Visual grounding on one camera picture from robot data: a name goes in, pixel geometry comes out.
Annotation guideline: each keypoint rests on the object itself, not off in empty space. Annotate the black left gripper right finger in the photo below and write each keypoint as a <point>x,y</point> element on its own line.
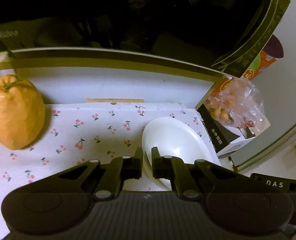
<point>177,172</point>

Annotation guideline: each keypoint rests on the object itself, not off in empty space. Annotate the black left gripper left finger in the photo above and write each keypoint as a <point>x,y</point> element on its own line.
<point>120,169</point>

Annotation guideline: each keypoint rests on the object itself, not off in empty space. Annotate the small white bowl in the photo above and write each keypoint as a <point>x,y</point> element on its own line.
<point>175,138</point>

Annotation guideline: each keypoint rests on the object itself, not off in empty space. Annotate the grey refrigerator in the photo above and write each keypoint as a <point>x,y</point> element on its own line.
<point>273,151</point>

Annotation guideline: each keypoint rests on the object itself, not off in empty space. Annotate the cherry print tablecloth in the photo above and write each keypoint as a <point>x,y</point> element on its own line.
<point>76,133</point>

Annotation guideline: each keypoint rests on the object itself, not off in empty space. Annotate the black white cardboard box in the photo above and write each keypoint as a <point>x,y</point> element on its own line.
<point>226,139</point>

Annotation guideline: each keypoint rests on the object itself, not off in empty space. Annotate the plastic bag of oranges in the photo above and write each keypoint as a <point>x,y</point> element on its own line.
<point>240,105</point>

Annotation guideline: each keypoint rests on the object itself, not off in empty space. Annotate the orange citrus on table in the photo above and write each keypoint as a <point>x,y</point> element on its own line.
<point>22,112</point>

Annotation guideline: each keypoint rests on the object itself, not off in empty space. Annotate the black microwave oven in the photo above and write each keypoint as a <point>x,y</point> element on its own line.
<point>223,35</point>

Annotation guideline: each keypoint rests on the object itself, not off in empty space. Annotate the red gift box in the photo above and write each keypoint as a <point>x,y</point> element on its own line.
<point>272,51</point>

